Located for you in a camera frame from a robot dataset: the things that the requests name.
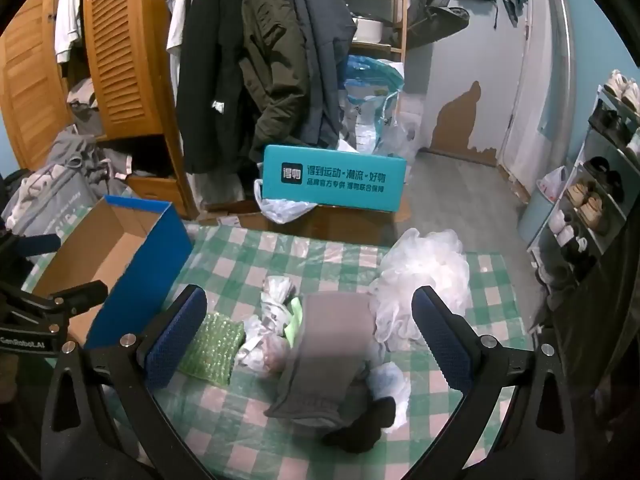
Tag wooden shelf rack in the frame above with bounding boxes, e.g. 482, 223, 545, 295
330, 0, 408, 61

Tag blue-grey hanging jacket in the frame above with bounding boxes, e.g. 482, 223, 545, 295
295, 0, 358, 148

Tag wooden wardrobe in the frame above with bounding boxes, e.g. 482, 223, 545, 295
0, 0, 201, 221

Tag olive green hanging jacket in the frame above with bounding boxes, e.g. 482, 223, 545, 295
240, 0, 311, 163

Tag folded grey clothes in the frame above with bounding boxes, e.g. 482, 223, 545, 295
67, 77, 103, 136

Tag grey garment with pink trim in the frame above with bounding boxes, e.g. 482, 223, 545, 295
42, 127, 133, 181

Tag dark cloth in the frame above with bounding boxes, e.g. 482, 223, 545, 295
545, 210, 640, 461

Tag white mesh bath pouf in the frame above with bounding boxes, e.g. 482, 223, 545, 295
369, 227, 471, 353

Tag green glitter sponge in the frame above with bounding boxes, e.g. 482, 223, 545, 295
176, 310, 247, 387

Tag blue cardboard box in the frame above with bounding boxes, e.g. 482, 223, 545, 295
31, 196, 195, 356

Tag pale clothes bundle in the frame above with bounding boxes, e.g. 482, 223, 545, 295
5, 162, 66, 221

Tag white door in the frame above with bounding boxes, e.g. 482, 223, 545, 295
500, 0, 576, 201

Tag grey printed laundry bag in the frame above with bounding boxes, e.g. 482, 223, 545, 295
0, 157, 101, 241

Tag white hanging shirt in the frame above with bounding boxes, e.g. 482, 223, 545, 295
155, 0, 201, 111

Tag teal shoebox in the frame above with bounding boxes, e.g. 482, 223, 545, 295
261, 144, 407, 213

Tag black hanging jacket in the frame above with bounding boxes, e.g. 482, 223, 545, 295
177, 0, 251, 176

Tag wooden wardrobe drawer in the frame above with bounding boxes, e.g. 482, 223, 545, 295
125, 172, 197, 217

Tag light blue trash bin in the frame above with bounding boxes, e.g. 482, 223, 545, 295
517, 165, 568, 248

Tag green checkered tablecloth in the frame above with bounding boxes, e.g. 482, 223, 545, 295
30, 224, 551, 480

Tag blue and white plastic bag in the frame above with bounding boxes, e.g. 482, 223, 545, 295
342, 55, 405, 156

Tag clear plastic bag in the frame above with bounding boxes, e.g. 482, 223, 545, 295
385, 95, 426, 161
235, 275, 306, 373

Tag white garment in wardrobe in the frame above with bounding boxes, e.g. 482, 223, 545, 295
54, 0, 86, 63

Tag lime green sock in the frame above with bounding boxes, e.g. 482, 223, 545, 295
285, 296, 307, 346

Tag black sock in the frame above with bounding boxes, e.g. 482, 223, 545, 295
327, 396, 397, 453

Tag shoe rack with shoes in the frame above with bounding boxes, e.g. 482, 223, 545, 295
535, 70, 640, 286

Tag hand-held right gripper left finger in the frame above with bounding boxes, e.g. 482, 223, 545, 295
40, 284, 211, 480

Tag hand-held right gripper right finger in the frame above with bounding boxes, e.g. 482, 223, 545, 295
412, 286, 596, 480

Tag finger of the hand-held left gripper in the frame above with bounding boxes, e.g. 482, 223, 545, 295
0, 232, 62, 271
0, 280, 109, 331

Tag white sock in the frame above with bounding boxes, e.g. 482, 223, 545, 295
367, 362, 412, 431

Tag white pot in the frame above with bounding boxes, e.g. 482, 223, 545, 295
350, 15, 386, 43

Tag white bin bag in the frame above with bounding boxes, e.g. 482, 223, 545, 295
536, 165, 568, 201

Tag brown cardboard box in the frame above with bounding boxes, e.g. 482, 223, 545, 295
200, 200, 411, 248

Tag louvred wooden wardrobe door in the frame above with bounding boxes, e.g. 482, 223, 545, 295
82, 0, 186, 143

